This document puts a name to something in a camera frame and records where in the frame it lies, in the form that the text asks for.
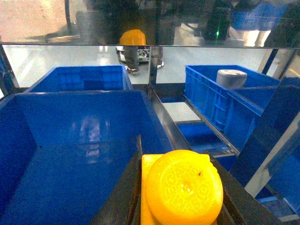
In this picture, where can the grey cylindrical container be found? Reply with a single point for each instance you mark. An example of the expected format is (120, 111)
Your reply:
(231, 78)

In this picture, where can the large blue bin left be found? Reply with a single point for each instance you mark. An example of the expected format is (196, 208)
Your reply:
(61, 154)

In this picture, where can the rear blue crate right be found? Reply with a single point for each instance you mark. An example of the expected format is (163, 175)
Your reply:
(235, 112)

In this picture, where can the rear blue bin left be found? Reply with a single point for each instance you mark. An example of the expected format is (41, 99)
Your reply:
(80, 78)

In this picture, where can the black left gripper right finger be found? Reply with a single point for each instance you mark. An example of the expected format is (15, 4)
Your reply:
(239, 207)

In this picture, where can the yellow two-stud toy block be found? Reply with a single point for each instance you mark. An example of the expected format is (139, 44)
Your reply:
(180, 187)

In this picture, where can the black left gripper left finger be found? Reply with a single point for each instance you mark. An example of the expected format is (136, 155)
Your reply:
(123, 206)

